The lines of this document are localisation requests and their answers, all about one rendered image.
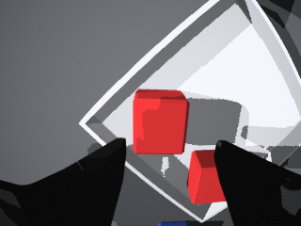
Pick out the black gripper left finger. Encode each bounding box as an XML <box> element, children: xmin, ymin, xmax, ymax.
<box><xmin>0</xmin><ymin>137</ymin><xmax>126</xmax><ymax>226</ymax></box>

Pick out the blue block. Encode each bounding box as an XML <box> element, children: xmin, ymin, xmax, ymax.
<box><xmin>158</xmin><ymin>221</ymin><xmax>187</xmax><ymax>226</ymax></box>

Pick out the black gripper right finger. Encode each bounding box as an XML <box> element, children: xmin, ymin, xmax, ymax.
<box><xmin>214</xmin><ymin>140</ymin><xmax>301</xmax><ymax>226</ymax></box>

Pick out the red block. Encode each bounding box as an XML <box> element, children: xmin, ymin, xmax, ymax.
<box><xmin>187</xmin><ymin>150</ymin><xmax>226</xmax><ymax>204</ymax></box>
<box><xmin>134</xmin><ymin>89</ymin><xmax>190</xmax><ymax>154</ymax></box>

